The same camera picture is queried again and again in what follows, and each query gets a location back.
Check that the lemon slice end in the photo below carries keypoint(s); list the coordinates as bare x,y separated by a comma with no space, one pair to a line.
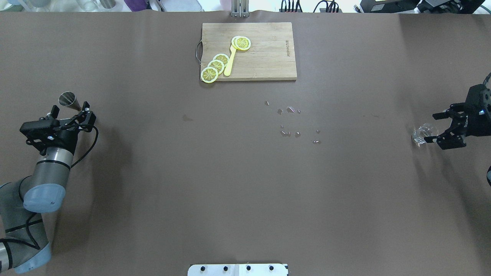
209,75

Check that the lemon slice near spoon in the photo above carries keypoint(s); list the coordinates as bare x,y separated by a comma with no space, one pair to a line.
222,57

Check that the white pedestal column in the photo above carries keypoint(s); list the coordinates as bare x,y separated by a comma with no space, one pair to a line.
244,269

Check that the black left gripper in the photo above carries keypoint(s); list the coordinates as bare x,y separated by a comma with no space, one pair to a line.
68,135

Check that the yellow plastic spoon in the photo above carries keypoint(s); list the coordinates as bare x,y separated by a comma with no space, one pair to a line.
228,69

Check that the aluminium frame post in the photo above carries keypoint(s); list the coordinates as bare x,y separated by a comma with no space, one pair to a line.
240,9

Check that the wooden cutting board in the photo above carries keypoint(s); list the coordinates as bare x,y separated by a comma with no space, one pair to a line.
270,57

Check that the lemon slice on spoon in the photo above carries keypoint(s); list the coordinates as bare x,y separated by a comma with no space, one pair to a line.
241,43

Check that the clear glass measuring cup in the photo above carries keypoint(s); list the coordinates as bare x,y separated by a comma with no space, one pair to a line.
420,133

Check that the purple cloth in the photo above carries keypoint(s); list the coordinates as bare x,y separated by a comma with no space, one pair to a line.
138,5

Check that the lemon slice middle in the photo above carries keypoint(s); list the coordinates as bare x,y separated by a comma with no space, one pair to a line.
218,65

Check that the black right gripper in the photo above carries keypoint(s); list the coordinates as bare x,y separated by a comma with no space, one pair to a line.
474,124

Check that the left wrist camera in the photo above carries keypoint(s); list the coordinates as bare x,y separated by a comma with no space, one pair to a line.
40,132

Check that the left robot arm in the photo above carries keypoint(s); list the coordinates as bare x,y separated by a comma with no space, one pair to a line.
26,245

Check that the steel jigger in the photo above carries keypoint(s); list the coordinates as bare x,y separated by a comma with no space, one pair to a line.
69,100

